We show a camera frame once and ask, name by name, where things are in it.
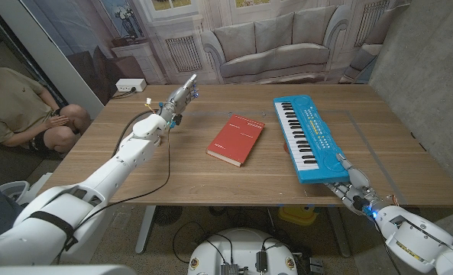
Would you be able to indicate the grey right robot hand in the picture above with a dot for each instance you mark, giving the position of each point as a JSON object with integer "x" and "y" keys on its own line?
{"x": 360, "y": 191}

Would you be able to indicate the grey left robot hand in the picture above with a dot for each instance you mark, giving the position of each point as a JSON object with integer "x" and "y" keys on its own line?
{"x": 178, "y": 100}

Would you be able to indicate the blue toy piano keyboard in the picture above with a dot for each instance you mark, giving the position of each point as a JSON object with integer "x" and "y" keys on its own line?
{"x": 314, "y": 141}

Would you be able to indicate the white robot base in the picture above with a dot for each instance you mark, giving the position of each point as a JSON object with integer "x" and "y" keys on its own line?
{"x": 241, "y": 244}

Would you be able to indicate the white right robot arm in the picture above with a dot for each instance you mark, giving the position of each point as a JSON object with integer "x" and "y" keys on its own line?
{"x": 421, "y": 240}

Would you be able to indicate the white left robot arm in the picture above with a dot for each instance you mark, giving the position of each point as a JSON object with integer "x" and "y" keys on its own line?
{"x": 115, "y": 172}

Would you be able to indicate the red notebook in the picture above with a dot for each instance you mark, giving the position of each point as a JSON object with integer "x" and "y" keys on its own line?
{"x": 235, "y": 139}

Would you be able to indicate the white power strip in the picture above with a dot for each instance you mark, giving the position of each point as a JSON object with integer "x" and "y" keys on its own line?
{"x": 130, "y": 85}

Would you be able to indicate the grey table leg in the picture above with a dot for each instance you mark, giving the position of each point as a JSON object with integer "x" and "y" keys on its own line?
{"x": 338, "y": 237}

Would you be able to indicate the yellow plastic object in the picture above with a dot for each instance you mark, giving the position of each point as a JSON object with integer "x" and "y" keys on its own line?
{"x": 298, "y": 215}

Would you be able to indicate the round red yellow button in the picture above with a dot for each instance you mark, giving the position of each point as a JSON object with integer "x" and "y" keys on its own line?
{"x": 194, "y": 263}
{"x": 290, "y": 263}

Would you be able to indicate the printed living room backdrop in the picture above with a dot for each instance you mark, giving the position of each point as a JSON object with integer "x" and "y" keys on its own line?
{"x": 272, "y": 49}

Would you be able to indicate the black round fan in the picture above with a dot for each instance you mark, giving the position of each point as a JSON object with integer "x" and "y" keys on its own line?
{"x": 169, "y": 214}

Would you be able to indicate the small black box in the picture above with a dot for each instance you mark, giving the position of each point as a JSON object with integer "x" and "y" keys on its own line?
{"x": 261, "y": 261}

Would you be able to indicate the white table leg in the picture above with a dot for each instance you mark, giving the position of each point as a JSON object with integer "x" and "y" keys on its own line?
{"x": 146, "y": 229}

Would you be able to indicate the finned metal box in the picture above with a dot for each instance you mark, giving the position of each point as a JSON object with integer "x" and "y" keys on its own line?
{"x": 230, "y": 269}

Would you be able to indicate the person in beige shirt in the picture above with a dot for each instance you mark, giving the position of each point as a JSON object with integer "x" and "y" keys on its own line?
{"x": 12, "y": 103}

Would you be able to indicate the white floor stand base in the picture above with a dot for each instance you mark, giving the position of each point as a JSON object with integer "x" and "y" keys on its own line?
{"x": 35, "y": 189}

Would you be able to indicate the white robot chest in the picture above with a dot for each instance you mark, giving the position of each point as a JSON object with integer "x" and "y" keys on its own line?
{"x": 58, "y": 271}

